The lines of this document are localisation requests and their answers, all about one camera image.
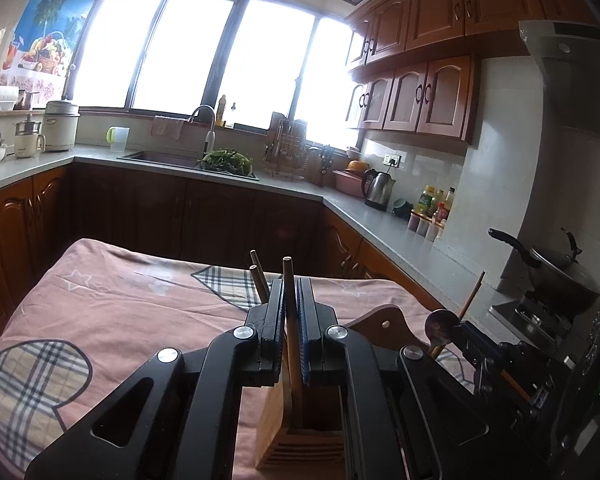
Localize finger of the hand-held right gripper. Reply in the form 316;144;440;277
472;360;537;413
451;321;531;376

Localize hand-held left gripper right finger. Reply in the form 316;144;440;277
295;276;488;480

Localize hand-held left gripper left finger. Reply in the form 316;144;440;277
24;277;287;480

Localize metal spoon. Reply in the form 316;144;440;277
424;308;458;360

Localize wooden utensil holder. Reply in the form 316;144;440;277
254;304;431;473

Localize gas stove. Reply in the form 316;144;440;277
488;287;600;356

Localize black wok with lid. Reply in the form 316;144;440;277
488;227;600;316

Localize white spice jar set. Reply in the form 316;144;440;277
407;210;446;242

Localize pink printed tablecloth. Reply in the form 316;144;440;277
0;237;473;480

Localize pink plastic basin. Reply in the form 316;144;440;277
332;169;371;193

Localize yellow cap green bottle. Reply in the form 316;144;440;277
417;185;437;216

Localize steel electric kettle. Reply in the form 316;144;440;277
361;169;397;212

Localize dark knife holder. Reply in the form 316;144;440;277
316;144;335;188

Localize metal dish rack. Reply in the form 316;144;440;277
264;111;311;181

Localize green leafy vegetables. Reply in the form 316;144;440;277
197;148;255;176

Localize wooden base cabinets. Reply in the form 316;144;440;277
0;162;446;356

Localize chrome sink faucet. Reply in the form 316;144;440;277
189;105;217;158

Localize kitchen sink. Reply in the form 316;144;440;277
117;150;261;181

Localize pale dish cloth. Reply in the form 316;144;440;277
151;115;187;142

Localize large kitchen window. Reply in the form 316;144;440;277
70;0;366;148

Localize tall white rice cooker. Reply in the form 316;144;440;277
42;100;81;152

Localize steel range hood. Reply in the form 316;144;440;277
517;19;600;126

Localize small white electric pot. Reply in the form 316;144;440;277
13;115;47;157

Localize clear pitcher green handle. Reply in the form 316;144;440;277
106;126;131;153

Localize wooden wall cabinets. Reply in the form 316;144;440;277
344;0;600;145

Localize fruit and palm wall poster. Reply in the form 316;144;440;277
0;0;103;111

